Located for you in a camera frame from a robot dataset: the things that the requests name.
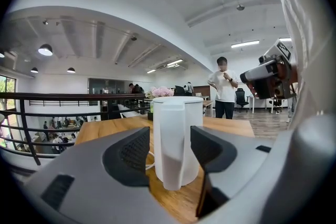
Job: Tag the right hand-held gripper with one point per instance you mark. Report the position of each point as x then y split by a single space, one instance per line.
283 51

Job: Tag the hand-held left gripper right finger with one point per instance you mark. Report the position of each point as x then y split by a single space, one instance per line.
236 160

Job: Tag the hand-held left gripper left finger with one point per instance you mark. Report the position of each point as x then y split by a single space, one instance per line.
86 165

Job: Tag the white electric kettle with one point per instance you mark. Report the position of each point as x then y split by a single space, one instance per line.
170 126

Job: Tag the white desk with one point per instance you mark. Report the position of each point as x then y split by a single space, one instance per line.
258 99

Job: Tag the black office chair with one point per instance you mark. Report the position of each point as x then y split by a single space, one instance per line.
241 98
276 103
179 90

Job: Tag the long white ceiling light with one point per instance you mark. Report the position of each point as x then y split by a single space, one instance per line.
151 71
284 39
174 62
245 43

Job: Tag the long wooden table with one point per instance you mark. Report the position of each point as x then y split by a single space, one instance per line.
207 102

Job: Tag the black railing with wooden handrail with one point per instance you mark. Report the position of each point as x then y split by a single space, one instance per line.
65 96

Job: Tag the small black square box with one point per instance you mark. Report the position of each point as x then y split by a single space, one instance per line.
150 116

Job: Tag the green and white cup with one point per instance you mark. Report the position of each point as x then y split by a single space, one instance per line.
151 107

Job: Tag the black pendant lamp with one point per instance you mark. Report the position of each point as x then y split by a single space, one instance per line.
34 70
1 53
71 70
45 50

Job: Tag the pink flower bunch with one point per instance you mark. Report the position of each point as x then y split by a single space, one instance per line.
162 91

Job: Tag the large window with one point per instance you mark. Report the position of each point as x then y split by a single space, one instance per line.
6 91

